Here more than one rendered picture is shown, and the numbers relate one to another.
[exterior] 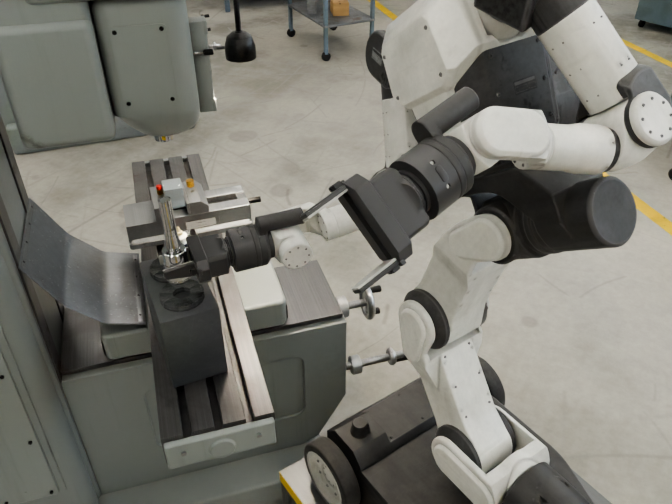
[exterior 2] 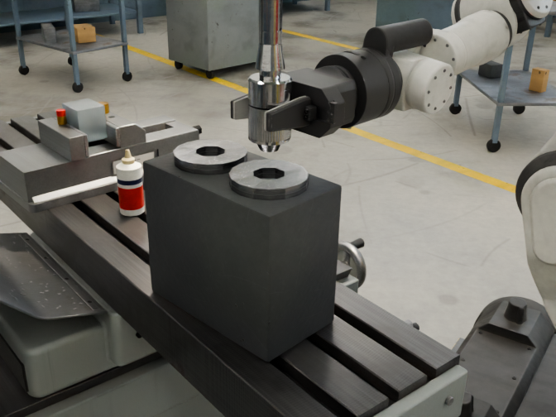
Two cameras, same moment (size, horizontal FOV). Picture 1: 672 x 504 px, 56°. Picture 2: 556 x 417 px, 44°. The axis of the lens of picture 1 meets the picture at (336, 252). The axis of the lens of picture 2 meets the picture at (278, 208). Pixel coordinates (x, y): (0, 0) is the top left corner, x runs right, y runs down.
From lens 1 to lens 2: 0.86 m
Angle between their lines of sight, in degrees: 22
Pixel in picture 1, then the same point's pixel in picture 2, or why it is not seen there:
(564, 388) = not seen: hidden behind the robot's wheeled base
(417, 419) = (510, 381)
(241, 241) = (366, 63)
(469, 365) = not seen: outside the picture
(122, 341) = (61, 357)
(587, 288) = (482, 256)
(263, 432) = (452, 395)
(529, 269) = (414, 250)
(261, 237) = (388, 58)
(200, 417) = (352, 391)
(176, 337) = (285, 248)
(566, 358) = not seen: hidden behind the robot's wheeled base
